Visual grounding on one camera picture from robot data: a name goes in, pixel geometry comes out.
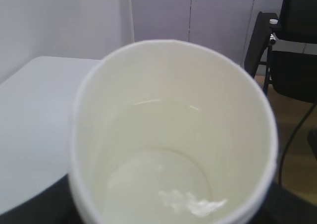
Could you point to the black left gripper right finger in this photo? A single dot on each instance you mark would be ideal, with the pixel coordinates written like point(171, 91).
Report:
point(282, 207)

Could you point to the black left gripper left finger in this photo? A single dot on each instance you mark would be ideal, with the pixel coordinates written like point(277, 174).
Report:
point(52, 206)

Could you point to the white paper cup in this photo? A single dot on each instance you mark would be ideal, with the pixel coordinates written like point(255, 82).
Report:
point(170, 132)

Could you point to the black office chair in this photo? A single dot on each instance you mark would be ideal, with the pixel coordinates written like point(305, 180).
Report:
point(291, 74)

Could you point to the white bottle cap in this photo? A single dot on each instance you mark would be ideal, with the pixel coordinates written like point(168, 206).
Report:
point(273, 21)

